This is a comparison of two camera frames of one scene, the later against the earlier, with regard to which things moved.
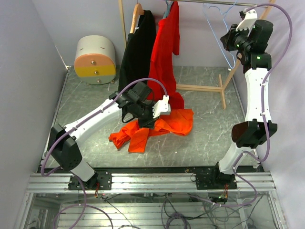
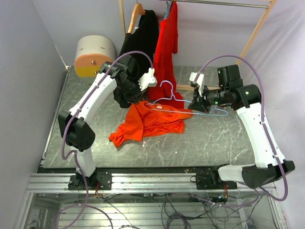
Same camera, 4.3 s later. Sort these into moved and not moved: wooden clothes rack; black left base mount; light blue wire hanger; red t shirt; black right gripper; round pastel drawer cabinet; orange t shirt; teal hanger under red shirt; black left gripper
Moved: light blue wire hanger; black left gripper; black right gripper; orange t shirt
Not moved: red t shirt; wooden clothes rack; black left base mount; round pastel drawer cabinet; teal hanger under red shirt
